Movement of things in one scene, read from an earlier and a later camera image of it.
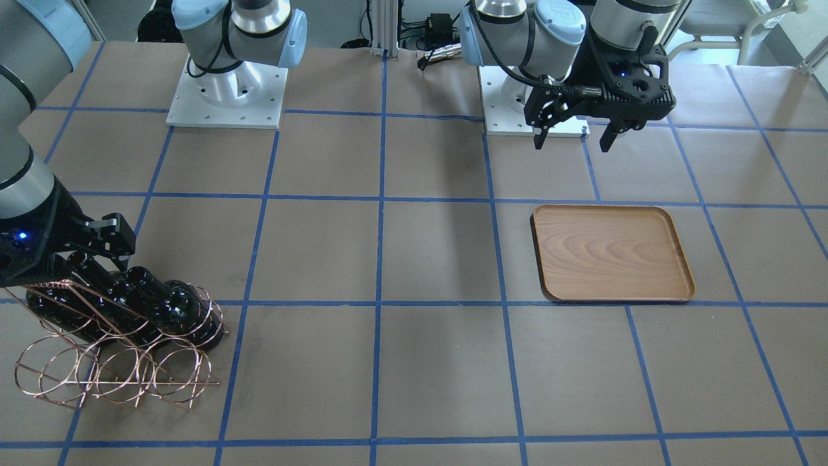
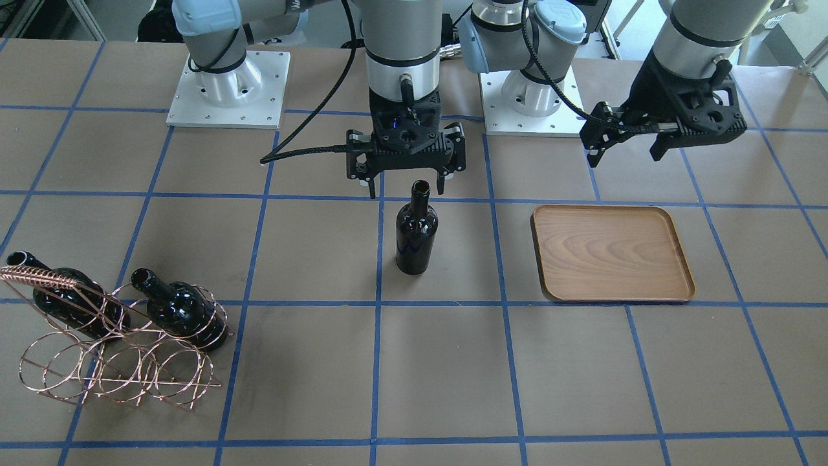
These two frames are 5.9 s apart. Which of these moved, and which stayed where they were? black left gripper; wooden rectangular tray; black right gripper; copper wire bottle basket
Moved: black right gripper; black left gripper
Stayed: copper wire bottle basket; wooden rectangular tray
